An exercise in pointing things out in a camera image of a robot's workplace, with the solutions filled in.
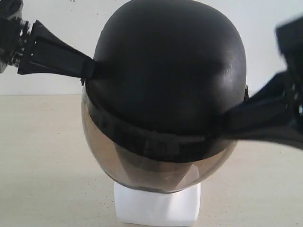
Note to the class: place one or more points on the black helmet with visor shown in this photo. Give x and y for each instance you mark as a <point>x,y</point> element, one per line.
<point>166,70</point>

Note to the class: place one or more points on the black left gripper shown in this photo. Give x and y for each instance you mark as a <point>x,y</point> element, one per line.
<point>38,50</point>

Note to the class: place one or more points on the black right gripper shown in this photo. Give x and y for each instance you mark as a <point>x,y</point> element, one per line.
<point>275,113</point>

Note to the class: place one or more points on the white mannequin head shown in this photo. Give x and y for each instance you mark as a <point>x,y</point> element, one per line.
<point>136,200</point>

